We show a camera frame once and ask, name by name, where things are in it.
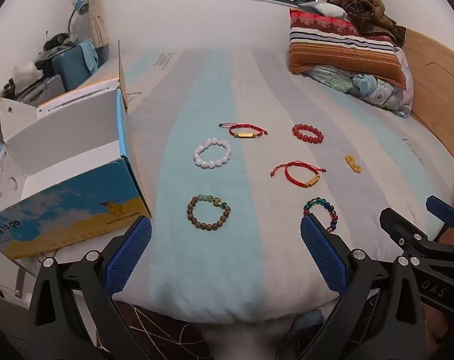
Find red cord bracelet gold bar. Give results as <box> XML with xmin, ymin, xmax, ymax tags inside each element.
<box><xmin>219</xmin><ymin>122</ymin><xmax>269</xmax><ymax>140</ymax></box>
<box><xmin>270</xmin><ymin>160</ymin><xmax>327</xmax><ymax>188</ymax></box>

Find wooden headboard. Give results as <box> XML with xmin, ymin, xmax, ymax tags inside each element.
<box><xmin>401</xmin><ymin>28</ymin><xmax>454</xmax><ymax>175</ymax></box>

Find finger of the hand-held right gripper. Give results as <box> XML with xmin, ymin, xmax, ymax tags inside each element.
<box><xmin>426</xmin><ymin>195</ymin><xmax>454</xmax><ymax>241</ymax></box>
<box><xmin>379</xmin><ymin>207</ymin><xmax>454</xmax><ymax>310</ymax></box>

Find red orange striped pillow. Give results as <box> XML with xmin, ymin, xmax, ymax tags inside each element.
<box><xmin>289</xmin><ymin>8</ymin><xmax>407</xmax><ymax>89</ymax></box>

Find white bead bracelet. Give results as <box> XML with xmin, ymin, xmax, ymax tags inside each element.
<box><xmin>193</xmin><ymin>138</ymin><xmax>232</xmax><ymax>170</ymax></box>

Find dark patterned rug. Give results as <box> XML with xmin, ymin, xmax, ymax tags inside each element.
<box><xmin>115</xmin><ymin>302</ymin><xmax>213</xmax><ymax>360</ymax></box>

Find striped bed sheet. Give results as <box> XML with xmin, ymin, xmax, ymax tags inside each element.
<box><xmin>111</xmin><ymin>47</ymin><xmax>454</xmax><ymax>325</ymax></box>

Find blue and yellow cardboard box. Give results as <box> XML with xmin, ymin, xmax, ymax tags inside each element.
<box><xmin>0</xmin><ymin>40</ymin><xmax>153</xmax><ymax>261</ymax></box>

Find floral quilt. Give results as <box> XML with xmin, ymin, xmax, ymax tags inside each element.
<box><xmin>306</xmin><ymin>47</ymin><xmax>415</xmax><ymax>119</ymax></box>

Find grey suitcase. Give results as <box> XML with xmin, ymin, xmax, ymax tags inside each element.
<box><xmin>15</xmin><ymin>74</ymin><xmax>66</xmax><ymax>107</ymax></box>

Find multicolour glass bead bracelet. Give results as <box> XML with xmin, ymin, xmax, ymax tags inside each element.
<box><xmin>303</xmin><ymin>197</ymin><xmax>339</xmax><ymax>233</ymax></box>

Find black bag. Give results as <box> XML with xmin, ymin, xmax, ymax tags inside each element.
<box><xmin>43</xmin><ymin>32</ymin><xmax>79</xmax><ymax>51</ymax></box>

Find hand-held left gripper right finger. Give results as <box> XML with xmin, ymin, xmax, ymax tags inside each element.
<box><xmin>300</xmin><ymin>213</ymin><xmax>424</xmax><ymax>360</ymax></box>

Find grey white pillow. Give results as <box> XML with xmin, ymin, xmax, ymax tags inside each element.
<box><xmin>306</xmin><ymin>2</ymin><xmax>348</xmax><ymax>18</ymax></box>

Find light blue cloth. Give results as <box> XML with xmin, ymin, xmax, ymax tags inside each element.
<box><xmin>79</xmin><ymin>39</ymin><xmax>100</xmax><ymax>74</ymax></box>

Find blue desk lamp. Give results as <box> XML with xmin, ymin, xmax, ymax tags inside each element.
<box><xmin>67</xmin><ymin>0</ymin><xmax>90</xmax><ymax>35</ymax></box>

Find brown patterned cloth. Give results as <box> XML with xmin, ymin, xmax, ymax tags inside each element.
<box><xmin>326</xmin><ymin>0</ymin><xmax>407</xmax><ymax>46</ymax></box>

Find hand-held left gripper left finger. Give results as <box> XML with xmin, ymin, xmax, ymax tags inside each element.
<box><xmin>28</xmin><ymin>215</ymin><xmax>153</xmax><ymax>360</ymax></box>

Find teal suitcase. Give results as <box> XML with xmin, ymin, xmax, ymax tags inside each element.
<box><xmin>51</xmin><ymin>41</ymin><xmax>100</xmax><ymax>92</ymax></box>

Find red bead bracelet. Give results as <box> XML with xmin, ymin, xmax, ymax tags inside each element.
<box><xmin>292</xmin><ymin>124</ymin><xmax>324</xmax><ymax>144</ymax></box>

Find brown wooden bead bracelet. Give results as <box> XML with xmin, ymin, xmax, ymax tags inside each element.
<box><xmin>187</xmin><ymin>194</ymin><xmax>231</xmax><ymax>230</ymax></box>

